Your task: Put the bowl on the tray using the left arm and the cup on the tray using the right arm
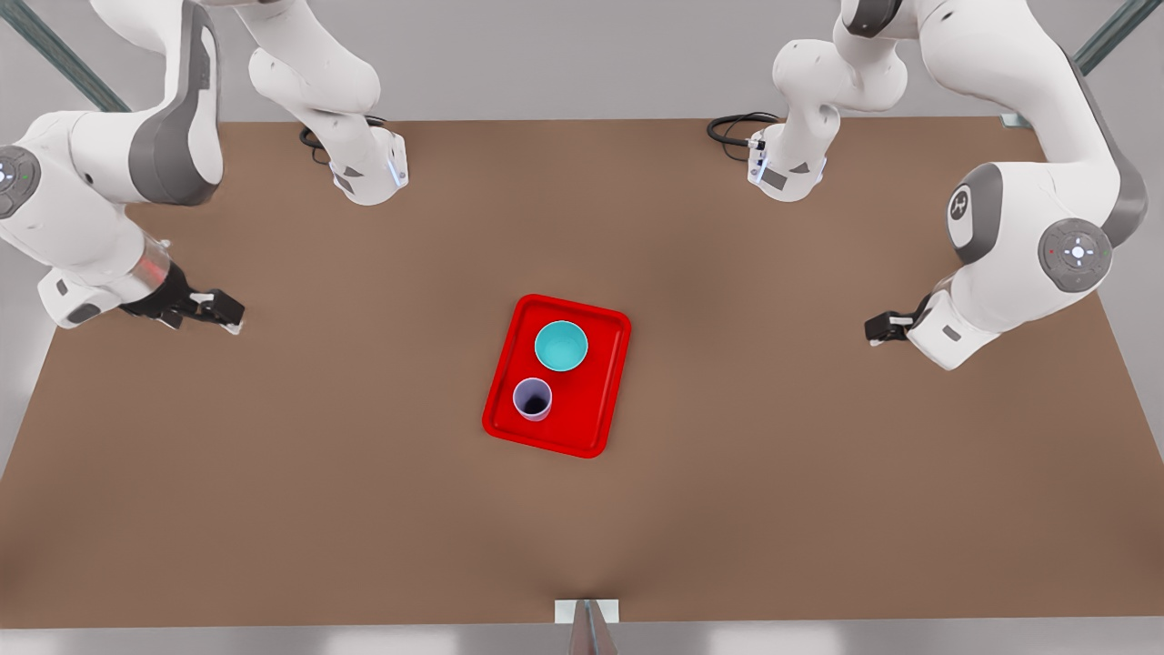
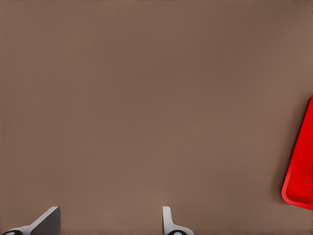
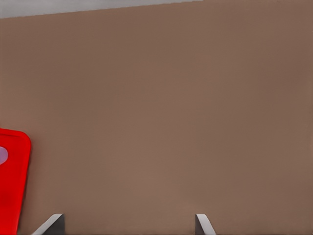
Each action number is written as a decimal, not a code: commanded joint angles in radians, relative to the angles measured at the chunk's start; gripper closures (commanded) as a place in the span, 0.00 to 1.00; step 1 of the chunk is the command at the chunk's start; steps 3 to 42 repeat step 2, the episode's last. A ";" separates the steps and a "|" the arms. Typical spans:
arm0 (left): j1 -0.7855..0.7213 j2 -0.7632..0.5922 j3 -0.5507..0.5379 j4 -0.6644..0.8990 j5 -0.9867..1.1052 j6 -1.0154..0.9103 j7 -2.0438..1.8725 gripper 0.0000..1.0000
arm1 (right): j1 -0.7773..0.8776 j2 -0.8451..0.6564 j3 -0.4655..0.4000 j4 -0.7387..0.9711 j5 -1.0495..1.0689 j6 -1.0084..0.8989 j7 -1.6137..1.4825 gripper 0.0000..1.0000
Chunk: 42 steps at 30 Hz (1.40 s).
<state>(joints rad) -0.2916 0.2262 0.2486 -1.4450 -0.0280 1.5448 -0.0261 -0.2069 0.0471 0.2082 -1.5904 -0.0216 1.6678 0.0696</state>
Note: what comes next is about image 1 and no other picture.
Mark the lavender cup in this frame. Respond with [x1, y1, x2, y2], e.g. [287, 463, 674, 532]
[512, 377, 555, 423]

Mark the red plastic tray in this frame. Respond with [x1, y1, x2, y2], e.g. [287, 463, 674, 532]
[481, 293, 634, 459]

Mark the teal bowl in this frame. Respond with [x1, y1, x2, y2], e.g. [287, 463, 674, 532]
[534, 320, 590, 373]

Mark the black right arm cable loop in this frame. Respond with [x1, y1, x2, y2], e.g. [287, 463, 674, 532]
[299, 115, 388, 166]

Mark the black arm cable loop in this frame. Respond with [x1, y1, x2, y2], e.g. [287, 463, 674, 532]
[707, 111, 785, 165]
[299, 115, 388, 166]

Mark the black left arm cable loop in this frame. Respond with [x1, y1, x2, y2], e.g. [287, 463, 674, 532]
[707, 111, 785, 165]

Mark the silver frame post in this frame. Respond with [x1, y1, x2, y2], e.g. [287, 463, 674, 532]
[1073, 0, 1164, 76]
[568, 600, 619, 655]
[0, 0, 131, 114]

